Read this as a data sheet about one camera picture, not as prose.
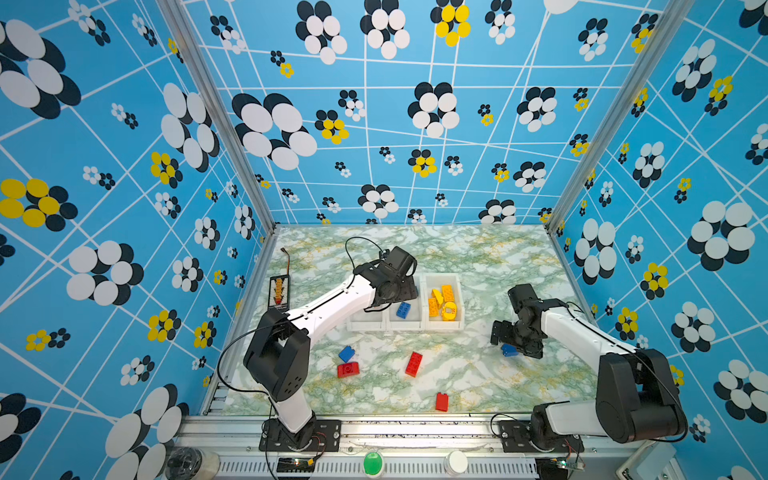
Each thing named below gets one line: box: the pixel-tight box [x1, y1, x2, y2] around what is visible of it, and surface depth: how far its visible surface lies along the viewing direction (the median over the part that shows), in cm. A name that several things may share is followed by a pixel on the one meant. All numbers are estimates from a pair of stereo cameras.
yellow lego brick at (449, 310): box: [442, 301, 457, 322], surface depth 95 cm
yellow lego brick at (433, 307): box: [428, 298, 439, 317], surface depth 97 cm
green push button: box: [363, 452, 383, 475], surface depth 64 cm
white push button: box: [445, 450, 469, 475], surface depth 65 cm
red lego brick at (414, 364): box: [405, 351, 423, 378], surface depth 86 cm
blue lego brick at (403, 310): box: [396, 301, 411, 319], surface depth 96 cm
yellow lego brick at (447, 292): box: [441, 284, 455, 302], surface depth 101 cm
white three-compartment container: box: [346, 273, 465, 332], surface depth 96 cm
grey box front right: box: [615, 439, 685, 480], surface depth 70 cm
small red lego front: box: [436, 392, 449, 412], surface depth 80 cm
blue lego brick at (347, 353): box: [338, 345, 355, 363], surface depth 90 cm
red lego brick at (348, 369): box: [337, 362, 360, 378], surface depth 86 cm
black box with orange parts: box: [268, 274, 290, 310], surface depth 101 cm
